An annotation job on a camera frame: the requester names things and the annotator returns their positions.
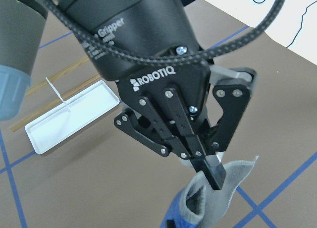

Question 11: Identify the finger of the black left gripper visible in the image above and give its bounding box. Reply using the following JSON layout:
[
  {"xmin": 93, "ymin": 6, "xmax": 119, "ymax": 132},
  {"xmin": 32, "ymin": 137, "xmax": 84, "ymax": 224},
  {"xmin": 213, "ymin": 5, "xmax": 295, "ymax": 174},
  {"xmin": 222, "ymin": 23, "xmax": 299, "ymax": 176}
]
[{"xmin": 190, "ymin": 66, "xmax": 257, "ymax": 190}]

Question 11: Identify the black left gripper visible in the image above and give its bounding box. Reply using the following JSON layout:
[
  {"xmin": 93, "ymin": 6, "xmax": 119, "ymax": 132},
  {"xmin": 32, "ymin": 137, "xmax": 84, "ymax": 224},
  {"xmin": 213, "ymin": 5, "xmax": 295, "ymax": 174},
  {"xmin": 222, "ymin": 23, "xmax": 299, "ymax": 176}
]
[{"xmin": 57, "ymin": 0, "xmax": 211, "ymax": 113}]

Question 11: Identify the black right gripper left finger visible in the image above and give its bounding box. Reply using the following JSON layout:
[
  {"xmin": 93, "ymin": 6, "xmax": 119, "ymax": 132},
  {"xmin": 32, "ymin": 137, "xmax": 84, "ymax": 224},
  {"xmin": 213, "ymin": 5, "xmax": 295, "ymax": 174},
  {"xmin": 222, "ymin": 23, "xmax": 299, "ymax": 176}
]
[{"xmin": 114, "ymin": 89, "xmax": 206, "ymax": 169}]

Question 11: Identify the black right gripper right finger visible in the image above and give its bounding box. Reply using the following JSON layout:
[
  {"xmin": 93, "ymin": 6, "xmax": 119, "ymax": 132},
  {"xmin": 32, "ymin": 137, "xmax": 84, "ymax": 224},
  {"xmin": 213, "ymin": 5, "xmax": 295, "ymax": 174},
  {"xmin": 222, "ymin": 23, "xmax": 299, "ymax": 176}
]
[{"xmin": 166, "ymin": 220, "xmax": 176, "ymax": 228}]

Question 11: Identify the blue microfiber towel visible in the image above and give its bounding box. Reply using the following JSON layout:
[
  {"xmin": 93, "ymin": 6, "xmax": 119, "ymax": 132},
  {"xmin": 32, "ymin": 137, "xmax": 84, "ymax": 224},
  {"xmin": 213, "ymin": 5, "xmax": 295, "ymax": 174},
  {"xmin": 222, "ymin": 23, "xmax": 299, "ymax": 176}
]
[{"xmin": 160, "ymin": 157, "xmax": 258, "ymax": 228}]

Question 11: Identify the front wooden rack bar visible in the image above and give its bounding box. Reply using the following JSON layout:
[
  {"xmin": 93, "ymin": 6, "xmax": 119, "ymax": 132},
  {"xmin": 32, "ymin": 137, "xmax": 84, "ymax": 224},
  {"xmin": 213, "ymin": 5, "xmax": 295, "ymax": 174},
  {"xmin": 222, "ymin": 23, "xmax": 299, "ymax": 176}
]
[{"xmin": 9, "ymin": 74, "xmax": 101, "ymax": 132}]

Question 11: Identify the wooden rack bar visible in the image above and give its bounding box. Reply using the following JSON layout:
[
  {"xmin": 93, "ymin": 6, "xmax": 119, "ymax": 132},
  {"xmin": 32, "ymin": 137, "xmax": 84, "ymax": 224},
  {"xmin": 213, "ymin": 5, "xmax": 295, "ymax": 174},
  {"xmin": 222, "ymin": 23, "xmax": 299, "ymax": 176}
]
[
  {"xmin": 25, "ymin": 56, "xmax": 89, "ymax": 97},
  {"xmin": 9, "ymin": 74, "xmax": 101, "ymax": 132}
]

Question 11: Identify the white rack base tray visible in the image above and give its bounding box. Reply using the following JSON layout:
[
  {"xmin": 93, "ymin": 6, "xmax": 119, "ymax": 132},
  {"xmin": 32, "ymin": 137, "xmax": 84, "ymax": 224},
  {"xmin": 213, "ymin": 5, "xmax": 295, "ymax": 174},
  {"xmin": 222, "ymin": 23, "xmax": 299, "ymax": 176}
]
[{"xmin": 24, "ymin": 80, "xmax": 120, "ymax": 155}]

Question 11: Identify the rear wooden rack bar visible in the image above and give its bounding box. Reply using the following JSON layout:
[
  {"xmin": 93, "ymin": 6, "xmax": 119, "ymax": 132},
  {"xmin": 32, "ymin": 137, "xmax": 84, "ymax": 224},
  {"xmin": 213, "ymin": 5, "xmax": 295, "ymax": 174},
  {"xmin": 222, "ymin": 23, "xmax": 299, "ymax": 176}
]
[{"xmin": 25, "ymin": 56, "xmax": 89, "ymax": 97}]

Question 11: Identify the black braided cable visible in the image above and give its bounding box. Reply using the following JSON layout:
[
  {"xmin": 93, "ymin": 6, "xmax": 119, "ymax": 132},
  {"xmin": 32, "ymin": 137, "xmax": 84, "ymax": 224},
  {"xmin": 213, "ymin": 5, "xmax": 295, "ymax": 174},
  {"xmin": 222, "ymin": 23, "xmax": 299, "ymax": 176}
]
[{"xmin": 37, "ymin": 0, "xmax": 290, "ymax": 65}]

